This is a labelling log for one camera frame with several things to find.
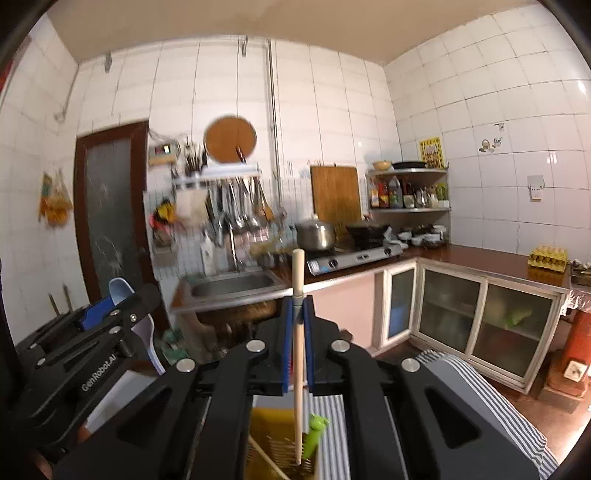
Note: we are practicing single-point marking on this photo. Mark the round wooden board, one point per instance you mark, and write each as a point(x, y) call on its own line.
point(230, 138)

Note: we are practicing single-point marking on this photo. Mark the orange label bottle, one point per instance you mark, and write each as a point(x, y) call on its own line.
point(374, 196)

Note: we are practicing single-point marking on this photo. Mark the black pan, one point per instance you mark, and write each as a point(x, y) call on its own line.
point(408, 165)

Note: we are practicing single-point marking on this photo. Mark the yellow perforated utensil holder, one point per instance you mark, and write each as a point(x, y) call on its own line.
point(272, 429)

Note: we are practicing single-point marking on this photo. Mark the yellow and red bag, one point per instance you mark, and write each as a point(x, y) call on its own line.
point(164, 213)

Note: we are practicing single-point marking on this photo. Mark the tan bowl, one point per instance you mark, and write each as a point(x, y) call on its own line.
point(382, 165)

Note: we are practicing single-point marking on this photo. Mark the cup of kitchen utensils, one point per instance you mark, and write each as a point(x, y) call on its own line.
point(195, 161)

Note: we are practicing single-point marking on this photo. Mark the black wok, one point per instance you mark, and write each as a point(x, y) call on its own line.
point(364, 233)

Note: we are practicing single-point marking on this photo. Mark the white wall socket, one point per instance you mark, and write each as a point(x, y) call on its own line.
point(535, 188)

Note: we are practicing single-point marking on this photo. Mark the steel pot with lid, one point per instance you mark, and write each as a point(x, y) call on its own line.
point(316, 235)

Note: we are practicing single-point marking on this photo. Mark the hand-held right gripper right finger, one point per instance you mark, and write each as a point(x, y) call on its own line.
point(308, 341)

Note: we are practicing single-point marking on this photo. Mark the yellow wall poster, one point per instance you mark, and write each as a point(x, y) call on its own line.
point(431, 152)

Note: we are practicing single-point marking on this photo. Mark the wall pipe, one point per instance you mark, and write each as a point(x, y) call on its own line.
point(272, 115)

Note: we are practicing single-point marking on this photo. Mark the white container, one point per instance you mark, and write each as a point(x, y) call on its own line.
point(190, 204)

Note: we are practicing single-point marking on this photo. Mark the kitchen counter cabinet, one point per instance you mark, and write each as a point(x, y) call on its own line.
point(461, 314)

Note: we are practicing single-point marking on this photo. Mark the corner wall shelf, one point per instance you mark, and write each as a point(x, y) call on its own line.
point(411, 210)

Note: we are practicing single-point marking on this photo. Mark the group of bowls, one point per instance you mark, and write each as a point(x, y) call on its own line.
point(422, 236)

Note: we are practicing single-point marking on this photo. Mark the steel gas stove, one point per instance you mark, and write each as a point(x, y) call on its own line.
point(351, 258)

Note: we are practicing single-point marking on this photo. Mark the steel sink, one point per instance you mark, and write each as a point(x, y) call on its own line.
point(231, 284)

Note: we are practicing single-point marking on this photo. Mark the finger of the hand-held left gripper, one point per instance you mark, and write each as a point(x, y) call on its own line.
point(99, 310)
point(134, 309)

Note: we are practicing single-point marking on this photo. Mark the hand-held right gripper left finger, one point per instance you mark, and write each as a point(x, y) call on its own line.
point(288, 346)

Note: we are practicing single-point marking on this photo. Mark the digital wall device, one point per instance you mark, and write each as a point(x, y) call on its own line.
point(163, 153)

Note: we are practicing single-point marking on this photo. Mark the wooden chopstick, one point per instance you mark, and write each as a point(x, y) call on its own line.
point(299, 277)
point(268, 457)

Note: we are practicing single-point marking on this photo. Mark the wooden sticks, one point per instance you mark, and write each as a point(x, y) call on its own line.
point(64, 297)

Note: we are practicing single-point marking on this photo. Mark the brown door with frosted glass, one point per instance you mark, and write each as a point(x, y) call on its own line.
point(111, 207)

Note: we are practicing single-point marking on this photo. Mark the yellow egg carton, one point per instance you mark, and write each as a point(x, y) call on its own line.
point(548, 257)

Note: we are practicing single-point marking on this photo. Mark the light blue spoon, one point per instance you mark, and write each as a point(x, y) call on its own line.
point(121, 290)

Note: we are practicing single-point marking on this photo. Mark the steel utensil rack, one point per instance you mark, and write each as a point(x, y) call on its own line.
point(217, 177)

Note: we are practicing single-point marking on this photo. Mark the rectangular wooden cutting board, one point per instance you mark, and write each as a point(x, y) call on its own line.
point(334, 194)

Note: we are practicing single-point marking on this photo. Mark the green plastic utensil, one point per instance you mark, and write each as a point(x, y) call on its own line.
point(316, 429)

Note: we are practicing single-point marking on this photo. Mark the row of hanging metal ladles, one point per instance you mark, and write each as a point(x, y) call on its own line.
point(240, 207)

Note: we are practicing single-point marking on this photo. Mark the red sauce bottle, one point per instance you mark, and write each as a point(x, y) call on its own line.
point(383, 196)

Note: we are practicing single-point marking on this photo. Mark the orange hanging bag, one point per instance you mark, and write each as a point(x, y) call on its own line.
point(56, 203)

